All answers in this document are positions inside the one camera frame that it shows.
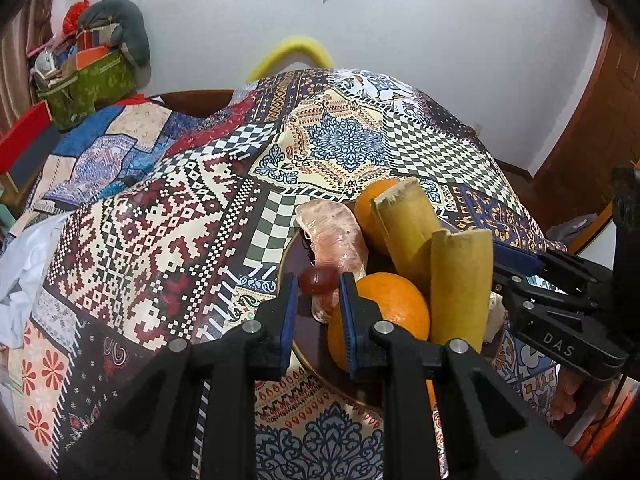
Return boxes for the brown curtain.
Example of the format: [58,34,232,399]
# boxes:
[0,0,68,126]

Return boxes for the patchwork printed blanket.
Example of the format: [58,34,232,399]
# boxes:
[5,67,571,480]

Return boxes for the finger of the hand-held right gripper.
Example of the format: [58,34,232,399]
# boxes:
[492,269,611,311]
[492,242,613,293]

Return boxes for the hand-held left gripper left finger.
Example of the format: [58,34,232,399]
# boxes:
[52,272,299,480]

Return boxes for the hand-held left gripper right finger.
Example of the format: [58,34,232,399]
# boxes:
[339,271,586,480]

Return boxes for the red box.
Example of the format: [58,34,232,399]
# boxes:
[0,101,61,196]

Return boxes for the person's right hand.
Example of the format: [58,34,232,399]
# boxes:
[551,369,586,423]

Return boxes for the grey cloth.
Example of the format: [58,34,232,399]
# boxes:
[546,212,598,246]

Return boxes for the orange box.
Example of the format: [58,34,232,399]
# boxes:
[75,45,108,68]

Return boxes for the large orange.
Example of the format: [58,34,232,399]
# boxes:
[327,272,431,372]

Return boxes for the yellow sugarcane piece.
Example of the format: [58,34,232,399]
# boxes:
[370,176,443,291]
[430,229,496,353]

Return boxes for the dark wooden headboard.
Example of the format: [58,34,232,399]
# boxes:
[150,89,236,118]

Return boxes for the orange-rimmed white panel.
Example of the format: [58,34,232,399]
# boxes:
[570,200,618,271]

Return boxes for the red grape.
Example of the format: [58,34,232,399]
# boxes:
[299,266,341,295]

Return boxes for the green fabric bag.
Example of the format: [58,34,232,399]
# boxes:
[37,45,138,133]

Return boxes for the peeled pomelo segment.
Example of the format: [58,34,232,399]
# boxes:
[294,201,368,323]
[482,290,506,343]

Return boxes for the dark round plate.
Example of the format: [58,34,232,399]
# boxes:
[278,202,441,408]

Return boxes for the white cloth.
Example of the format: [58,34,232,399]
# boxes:
[0,212,71,351]

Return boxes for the wooden door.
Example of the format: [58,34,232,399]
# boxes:
[532,25,640,201]

